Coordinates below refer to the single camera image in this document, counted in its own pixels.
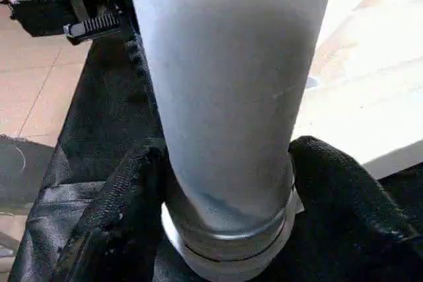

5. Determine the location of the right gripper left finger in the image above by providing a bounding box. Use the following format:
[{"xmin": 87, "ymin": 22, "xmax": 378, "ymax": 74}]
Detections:
[{"xmin": 53, "ymin": 140, "xmax": 171, "ymax": 282}]

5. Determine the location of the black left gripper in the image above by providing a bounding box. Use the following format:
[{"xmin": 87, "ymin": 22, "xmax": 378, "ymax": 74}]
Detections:
[{"xmin": 63, "ymin": 11, "xmax": 136, "ymax": 42}]

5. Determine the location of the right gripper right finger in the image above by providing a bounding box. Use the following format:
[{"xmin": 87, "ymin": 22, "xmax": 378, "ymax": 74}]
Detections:
[{"xmin": 264, "ymin": 135, "xmax": 423, "ymax": 282}]

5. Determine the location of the white plastic table top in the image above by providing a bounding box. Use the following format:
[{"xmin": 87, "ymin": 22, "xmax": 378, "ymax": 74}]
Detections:
[{"xmin": 291, "ymin": 0, "xmax": 423, "ymax": 181}]

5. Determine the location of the white plastic table leg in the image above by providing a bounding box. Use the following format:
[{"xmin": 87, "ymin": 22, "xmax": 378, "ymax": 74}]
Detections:
[{"xmin": 124, "ymin": 0, "xmax": 339, "ymax": 282}]

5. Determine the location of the black work mat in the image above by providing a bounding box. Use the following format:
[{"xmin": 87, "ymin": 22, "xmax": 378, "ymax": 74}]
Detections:
[{"xmin": 7, "ymin": 28, "xmax": 423, "ymax": 282}]

